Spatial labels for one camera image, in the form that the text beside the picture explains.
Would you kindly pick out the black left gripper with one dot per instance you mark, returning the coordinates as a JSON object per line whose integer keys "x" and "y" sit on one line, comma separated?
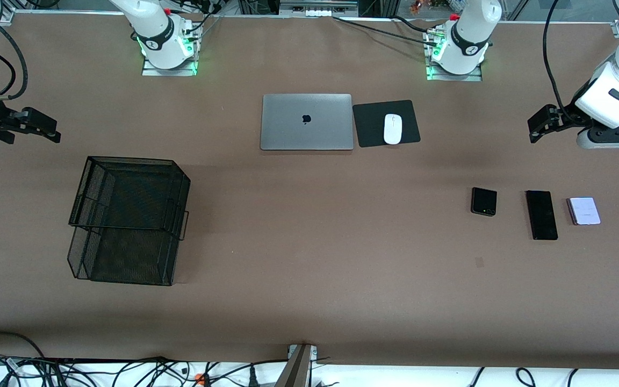
{"x": 568, "y": 116}

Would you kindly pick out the black slab smartphone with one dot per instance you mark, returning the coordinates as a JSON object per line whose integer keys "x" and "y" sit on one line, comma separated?
{"x": 541, "y": 215}

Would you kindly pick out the white flip phone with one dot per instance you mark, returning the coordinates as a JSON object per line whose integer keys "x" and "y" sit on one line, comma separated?
{"x": 583, "y": 211}

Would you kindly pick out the black flip phone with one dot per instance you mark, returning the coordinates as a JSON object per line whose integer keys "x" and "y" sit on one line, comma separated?
{"x": 484, "y": 201}

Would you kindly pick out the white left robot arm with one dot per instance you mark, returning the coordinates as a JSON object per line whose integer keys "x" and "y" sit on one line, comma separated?
{"x": 470, "y": 32}

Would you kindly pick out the white computer mouse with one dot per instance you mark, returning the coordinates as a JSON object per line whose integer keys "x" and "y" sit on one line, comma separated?
{"x": 393, "y": 129}

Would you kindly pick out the black mesh two-tier tray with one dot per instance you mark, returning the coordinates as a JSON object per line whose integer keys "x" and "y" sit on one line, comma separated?
{"x": 127, "y": 252}

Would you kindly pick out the black mouse pad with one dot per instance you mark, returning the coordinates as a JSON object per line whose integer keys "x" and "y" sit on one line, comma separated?
{"x": 371, "y": 126}

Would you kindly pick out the silver closed laptop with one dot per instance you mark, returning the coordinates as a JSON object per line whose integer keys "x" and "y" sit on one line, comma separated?
{"x": 307, "y": 122}

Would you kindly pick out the white power strip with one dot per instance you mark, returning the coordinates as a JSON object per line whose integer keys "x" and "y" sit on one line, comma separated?
{"x": 317, "y": 9}

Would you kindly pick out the small orange connector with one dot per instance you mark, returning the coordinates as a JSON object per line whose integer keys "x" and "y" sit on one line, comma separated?
{"x": 199, "y": 379}

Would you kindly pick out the black power plug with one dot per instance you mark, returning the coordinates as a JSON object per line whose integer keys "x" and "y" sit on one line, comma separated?
{"x": 252, "y": 377}

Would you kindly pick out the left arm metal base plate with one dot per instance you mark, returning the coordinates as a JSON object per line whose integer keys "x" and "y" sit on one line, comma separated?
{"x": 436, "y": 76}

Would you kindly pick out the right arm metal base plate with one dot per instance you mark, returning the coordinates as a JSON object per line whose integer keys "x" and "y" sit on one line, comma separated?
{"x": 151, "y": 71}

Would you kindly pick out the grey metal camera post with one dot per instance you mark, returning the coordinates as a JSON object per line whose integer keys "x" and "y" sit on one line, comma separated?
{"x": 296, "y": 371}

